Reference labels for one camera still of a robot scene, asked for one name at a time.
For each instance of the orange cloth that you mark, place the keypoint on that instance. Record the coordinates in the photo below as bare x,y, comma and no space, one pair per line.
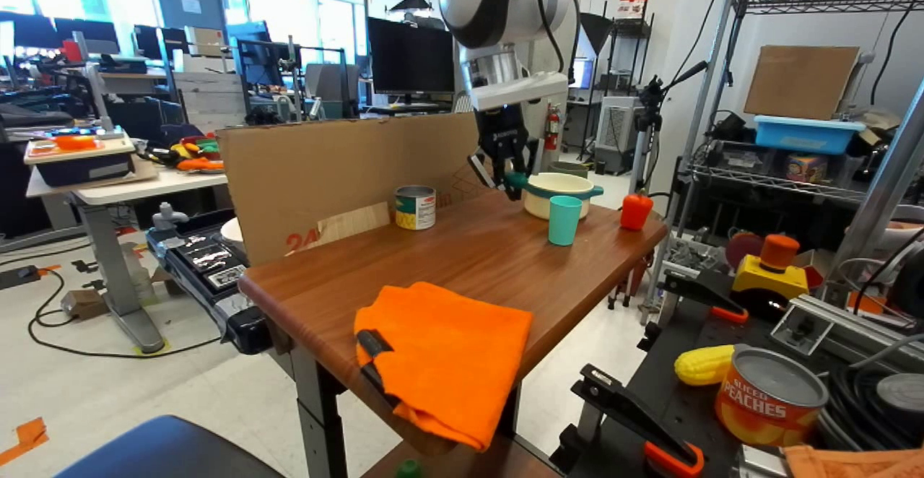
852,462
451,362

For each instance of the small cardboard box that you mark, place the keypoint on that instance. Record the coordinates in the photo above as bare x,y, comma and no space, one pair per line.
84,303

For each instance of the monitor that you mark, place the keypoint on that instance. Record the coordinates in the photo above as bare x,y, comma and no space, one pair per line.
410,55

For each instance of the teal plastic cup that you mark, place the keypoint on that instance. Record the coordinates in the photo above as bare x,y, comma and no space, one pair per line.
564,222

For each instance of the black shelf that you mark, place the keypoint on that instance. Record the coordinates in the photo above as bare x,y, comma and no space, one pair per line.
629,52

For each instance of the orange labelled tin can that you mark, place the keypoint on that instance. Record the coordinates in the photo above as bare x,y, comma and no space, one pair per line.
769,398

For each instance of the heap of toy vegetables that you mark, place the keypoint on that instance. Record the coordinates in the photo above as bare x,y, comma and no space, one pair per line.
191,154

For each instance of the white air purifier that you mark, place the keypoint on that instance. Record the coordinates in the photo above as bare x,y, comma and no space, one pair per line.
617,131

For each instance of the blue plastic bin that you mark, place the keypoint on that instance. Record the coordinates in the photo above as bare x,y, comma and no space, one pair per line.
805,135

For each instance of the cardboard sheet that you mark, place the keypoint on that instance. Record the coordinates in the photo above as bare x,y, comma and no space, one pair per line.
801,81

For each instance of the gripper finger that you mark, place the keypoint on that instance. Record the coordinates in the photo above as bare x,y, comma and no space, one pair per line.
521,164
482,170

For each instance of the tray with orange toy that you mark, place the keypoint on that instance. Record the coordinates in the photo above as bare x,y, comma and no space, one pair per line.
79,157

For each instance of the yellow emergency stop button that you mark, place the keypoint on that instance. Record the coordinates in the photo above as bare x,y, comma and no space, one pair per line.
772,272

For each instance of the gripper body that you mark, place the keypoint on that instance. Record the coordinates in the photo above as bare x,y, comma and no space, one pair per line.
504,131

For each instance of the white standing desk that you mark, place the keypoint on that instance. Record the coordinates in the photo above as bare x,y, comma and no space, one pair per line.
108,247

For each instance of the orange toy pepper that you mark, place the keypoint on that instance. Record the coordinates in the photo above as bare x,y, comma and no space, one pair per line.
636,212

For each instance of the yellow toy corn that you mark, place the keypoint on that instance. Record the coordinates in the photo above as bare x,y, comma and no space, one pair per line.
704,365

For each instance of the black marker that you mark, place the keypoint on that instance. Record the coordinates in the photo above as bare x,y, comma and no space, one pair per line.
374,352

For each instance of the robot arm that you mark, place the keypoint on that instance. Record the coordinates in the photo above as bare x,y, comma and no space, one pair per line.
498,1

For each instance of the tin can with yellow label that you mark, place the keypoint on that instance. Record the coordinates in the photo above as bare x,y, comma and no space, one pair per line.
415,209

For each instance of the blue chair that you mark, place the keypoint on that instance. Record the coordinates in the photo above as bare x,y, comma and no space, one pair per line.
166,449

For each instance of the cardboard panel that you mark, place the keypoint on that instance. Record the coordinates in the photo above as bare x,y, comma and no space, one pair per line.
325,175

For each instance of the toy kitchen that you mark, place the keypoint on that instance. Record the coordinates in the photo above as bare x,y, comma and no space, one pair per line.
209,268

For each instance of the red fire extinguisher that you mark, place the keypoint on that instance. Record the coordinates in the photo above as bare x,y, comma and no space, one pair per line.
552,128

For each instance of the camera on tripod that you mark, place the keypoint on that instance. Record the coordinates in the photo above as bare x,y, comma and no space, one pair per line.
647,113

